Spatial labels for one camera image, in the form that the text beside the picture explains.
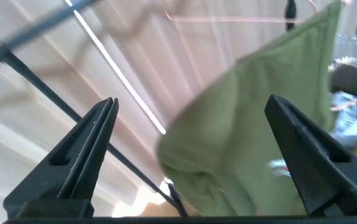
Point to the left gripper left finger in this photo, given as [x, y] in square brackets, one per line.
[56, 186]

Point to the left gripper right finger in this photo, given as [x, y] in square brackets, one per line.
[331, 186]

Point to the pale grey garment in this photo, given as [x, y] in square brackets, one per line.
[346, 124]

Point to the green printed shirt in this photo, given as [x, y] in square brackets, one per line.
[243, 109]

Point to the white laundry basket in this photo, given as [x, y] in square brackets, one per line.
[349, 77]

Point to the black clothes rack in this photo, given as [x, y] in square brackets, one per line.
[25, 33]

